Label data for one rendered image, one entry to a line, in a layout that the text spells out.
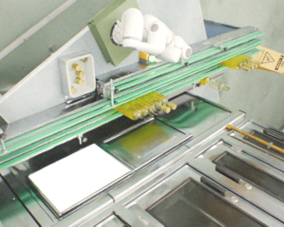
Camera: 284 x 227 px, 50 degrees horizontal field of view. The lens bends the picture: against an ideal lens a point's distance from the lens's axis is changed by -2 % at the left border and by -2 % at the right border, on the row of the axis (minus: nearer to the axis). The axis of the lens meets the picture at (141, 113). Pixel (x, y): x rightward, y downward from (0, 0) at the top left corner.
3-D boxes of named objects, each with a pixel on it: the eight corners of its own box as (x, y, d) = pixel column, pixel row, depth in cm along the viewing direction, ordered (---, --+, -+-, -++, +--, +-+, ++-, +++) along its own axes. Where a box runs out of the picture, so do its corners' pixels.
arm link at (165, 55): (159, 26, 146) (172, 39, 165) (150, 52, 147) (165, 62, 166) (174, 29, 143) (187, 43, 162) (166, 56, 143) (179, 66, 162)
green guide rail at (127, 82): (108, 87, 181) (117, 91, 176) (108, 85, 180) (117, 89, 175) (258, 31, 283) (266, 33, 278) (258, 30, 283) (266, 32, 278)
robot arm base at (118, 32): (105, 29, 169) (123, 35, 160) (120, 13, 171) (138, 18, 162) (119, 47, 181) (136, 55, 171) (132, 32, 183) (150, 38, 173)
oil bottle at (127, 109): (112, 108, 190) (135, 122, 177) (111, 100, 187) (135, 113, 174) (119, 105, 193) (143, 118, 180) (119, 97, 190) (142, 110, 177)
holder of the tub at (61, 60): (64, 101, 179) (71, 106, 174) (57, 57, 165) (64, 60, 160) (88, 92, 189) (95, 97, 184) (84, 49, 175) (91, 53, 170)
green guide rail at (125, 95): (109, 98, 184) (117, 102, 179) (109, 97, 184) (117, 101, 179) (257, 39, 287) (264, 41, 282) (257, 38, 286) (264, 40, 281)
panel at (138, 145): (25, 180, 152) (60, 220, 131) (24, 175, 151) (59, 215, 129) (153, 117, 205) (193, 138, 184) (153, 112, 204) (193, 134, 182)
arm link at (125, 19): (125, 46, 145) (108, 37, 133) (129, 18, 146) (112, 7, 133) (151, 46, 139) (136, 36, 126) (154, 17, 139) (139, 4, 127)
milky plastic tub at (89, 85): (63, 94, 176) (71, 99, 170) (57, 57, 165) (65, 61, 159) (87, 85, 186) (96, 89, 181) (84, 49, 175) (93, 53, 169)
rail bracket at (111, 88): (103, 102, 182) (116, 109, 174) (101, 76, 174) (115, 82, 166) (107, 100, 184) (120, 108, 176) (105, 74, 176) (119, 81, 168)
